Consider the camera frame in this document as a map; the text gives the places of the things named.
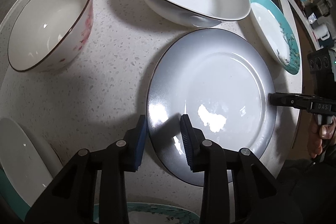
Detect teal rim plate bottom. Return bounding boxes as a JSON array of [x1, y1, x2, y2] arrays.
[[93, 201, 202, 224]]

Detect teal rim floral plate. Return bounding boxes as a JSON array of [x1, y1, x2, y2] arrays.
[[249, 0, 301, 75]]

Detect grey gradient dinner plate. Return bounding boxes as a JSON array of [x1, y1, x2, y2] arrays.
[[146, 28, 276, 186]]

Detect white bowl red floral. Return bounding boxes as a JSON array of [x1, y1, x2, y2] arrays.
[[7, 0, 93, 72]]

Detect person's right hand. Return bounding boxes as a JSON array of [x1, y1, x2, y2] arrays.
[[307, 116, 335, 159]]

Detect black camera box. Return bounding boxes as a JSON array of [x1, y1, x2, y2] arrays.
[[307, 48, 335, 74]]

